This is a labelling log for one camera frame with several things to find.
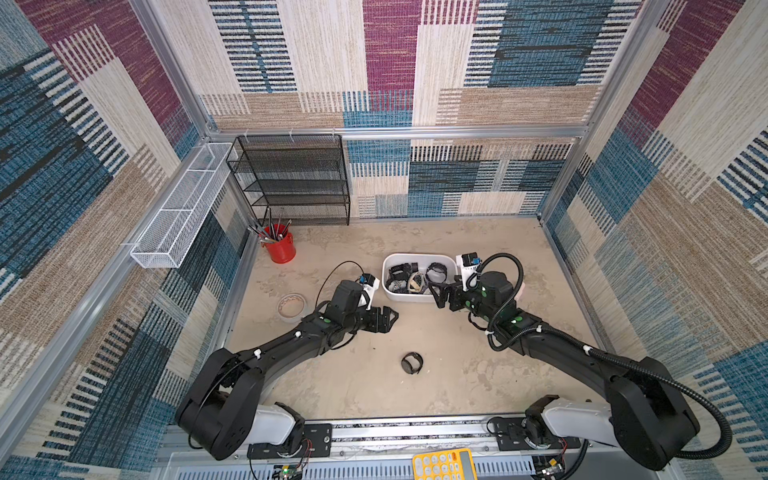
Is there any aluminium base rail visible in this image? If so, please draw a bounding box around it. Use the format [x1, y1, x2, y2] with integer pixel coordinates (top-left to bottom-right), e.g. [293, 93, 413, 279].
[150, 414, 683, 479]

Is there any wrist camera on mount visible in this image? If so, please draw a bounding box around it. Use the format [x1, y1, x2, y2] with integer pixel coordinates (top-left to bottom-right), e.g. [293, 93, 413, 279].
[358, 273, 380, 310]
[456, 252, 482, 291]

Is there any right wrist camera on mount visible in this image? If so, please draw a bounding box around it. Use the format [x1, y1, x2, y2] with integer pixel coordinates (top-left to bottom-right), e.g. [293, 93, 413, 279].
[456, 252, 482, 291]

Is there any red pen cup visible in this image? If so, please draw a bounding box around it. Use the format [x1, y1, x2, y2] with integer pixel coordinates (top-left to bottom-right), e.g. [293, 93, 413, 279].
[262, 224, 296, 264]

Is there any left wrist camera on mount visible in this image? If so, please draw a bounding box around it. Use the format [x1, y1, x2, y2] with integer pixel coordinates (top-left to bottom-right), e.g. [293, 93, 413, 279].
[358, 273, 380, 310]

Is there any black slim band watch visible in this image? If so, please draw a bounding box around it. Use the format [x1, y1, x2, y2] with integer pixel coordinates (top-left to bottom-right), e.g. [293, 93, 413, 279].
[401, 352, 424, 375]

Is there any black wire shelf rack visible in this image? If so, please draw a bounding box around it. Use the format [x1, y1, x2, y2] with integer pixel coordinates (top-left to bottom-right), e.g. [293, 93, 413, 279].
[227, 134, 351, 225]

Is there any black chunky watch front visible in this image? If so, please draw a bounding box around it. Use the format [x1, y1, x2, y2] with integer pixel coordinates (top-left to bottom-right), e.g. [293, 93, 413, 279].
[386, 263, 413, 294]

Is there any black corrugated cable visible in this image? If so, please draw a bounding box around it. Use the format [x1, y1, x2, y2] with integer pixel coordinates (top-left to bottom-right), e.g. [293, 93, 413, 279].
[473, 252, 734, 461]

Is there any white plastic storage box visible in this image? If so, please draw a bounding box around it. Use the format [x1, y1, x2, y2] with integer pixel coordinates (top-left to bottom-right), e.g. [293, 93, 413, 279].
[382, 253, 459, 304]

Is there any clear ring bracelet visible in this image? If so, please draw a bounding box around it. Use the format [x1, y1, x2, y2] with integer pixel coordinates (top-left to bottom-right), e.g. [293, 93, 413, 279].
[276, 292, 309, 323]

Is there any white mesh wall basket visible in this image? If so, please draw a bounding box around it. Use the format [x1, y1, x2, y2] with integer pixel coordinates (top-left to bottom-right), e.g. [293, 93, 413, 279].
[131, 143, 231, 269]

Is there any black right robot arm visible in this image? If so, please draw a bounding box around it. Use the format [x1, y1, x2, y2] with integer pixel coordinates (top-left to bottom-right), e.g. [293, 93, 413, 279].
[427, 271, 703, 470]

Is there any yellow keypad pendant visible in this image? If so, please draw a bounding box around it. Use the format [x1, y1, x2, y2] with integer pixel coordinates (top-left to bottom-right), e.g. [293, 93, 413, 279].
[412, 448, 477, 480]

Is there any black rugged digital watch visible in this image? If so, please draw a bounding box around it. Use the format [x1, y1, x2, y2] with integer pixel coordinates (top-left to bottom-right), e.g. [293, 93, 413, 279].
[425, 262, 449, 285]

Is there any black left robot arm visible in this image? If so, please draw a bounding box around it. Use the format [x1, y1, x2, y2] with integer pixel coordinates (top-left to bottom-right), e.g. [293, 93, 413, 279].
[174, 280, 399, 460]

